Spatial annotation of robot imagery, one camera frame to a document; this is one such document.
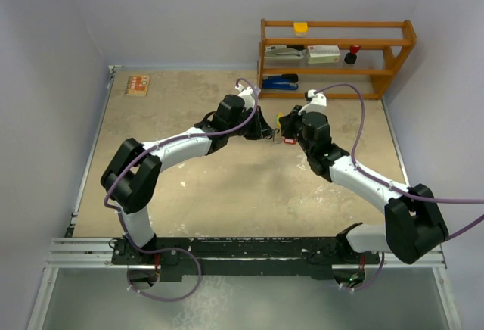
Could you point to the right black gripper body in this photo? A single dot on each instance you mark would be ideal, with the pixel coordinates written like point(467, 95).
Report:
point(293, 128)

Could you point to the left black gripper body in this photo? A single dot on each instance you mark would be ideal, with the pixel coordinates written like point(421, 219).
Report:
point(252, 132)

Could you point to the black s-shaped carabiner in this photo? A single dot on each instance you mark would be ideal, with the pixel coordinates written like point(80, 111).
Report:
point(274, 134)

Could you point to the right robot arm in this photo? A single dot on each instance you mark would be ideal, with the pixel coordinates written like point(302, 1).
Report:
point(413, 224)

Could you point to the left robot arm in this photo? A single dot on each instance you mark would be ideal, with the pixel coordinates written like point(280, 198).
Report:
point(131, 177)

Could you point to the red tagged key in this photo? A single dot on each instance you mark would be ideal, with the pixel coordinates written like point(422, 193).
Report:
point(280, 140)

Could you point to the blue black stapler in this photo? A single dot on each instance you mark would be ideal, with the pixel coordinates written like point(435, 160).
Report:
point(287, 82)

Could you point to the white red box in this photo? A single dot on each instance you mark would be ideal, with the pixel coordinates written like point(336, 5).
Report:
point(322, 54)

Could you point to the wooden shelf rack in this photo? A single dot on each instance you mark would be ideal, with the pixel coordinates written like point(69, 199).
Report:
point(374, 50)

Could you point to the white grey stapler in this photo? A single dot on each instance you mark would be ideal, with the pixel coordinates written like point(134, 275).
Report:
point(285, 52)

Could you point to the red black stamp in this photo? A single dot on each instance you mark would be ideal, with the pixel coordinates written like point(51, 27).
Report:
point(351, 55)

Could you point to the orange spiral notepad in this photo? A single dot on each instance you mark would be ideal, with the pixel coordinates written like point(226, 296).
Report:
point(137, 85)

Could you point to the yellow lidded container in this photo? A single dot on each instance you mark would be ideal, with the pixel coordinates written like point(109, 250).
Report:
point(300, 28)

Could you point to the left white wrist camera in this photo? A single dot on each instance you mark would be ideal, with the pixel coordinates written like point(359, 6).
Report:
point(249, 95)

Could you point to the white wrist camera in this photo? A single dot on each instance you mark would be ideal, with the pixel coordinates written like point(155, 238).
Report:
point(315, 102)
point(249, 95)

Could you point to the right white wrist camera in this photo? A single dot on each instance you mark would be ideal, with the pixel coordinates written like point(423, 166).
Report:
point(315, 102)

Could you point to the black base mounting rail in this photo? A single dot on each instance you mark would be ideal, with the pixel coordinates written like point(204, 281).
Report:
point(312, 257)

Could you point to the aluminium frame rail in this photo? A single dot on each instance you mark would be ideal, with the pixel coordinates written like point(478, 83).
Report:
point(79, 253)

